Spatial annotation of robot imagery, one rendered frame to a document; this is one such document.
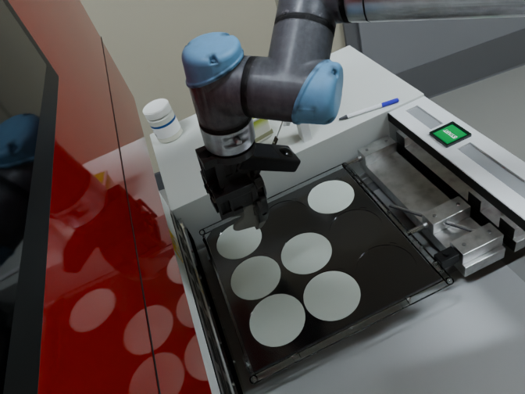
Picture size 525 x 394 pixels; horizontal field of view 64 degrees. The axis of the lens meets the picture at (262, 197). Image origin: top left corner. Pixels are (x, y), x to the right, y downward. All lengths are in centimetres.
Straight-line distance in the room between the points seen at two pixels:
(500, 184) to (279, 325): 45
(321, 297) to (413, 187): 32
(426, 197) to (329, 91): 48
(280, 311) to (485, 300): 36
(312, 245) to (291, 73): 42
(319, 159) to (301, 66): 50
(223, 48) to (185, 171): 54
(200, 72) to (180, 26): 171
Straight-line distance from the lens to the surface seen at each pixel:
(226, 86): 52
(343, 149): 100
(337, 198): 91
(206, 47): 53
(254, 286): 81
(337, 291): 77
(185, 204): 93
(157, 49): 226
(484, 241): 81
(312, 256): 82
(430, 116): 99
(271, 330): 75
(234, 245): 89
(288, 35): 52
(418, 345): 80
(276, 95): 50
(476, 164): 87
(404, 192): 93
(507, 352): 81
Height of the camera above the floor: 154
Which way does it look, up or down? 42 degrees down
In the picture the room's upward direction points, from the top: 21 degrees counter-clockwise
